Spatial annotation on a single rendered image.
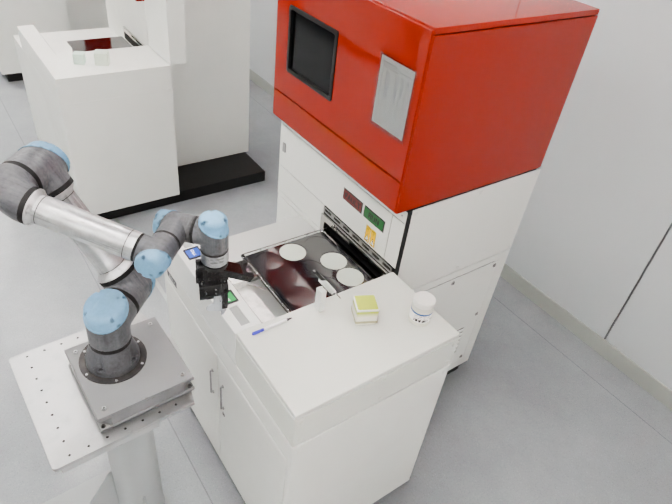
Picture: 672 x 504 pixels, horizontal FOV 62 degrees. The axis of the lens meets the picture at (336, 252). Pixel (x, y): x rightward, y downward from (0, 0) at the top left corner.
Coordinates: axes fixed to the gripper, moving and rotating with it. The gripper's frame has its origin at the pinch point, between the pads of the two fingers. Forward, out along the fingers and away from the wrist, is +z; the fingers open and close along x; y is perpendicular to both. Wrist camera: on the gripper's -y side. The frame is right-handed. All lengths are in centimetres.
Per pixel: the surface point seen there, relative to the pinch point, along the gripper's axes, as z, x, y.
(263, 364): 5.2, 19.4, -7.7
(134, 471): 63, 12, 33
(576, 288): 82, -41, -206
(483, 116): -46, -21, -88
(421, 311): -1, 16, -59
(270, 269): 15.2, -27.5, -22.3
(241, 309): 7.4, -4.3, -6.5
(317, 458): 32, 38, -21
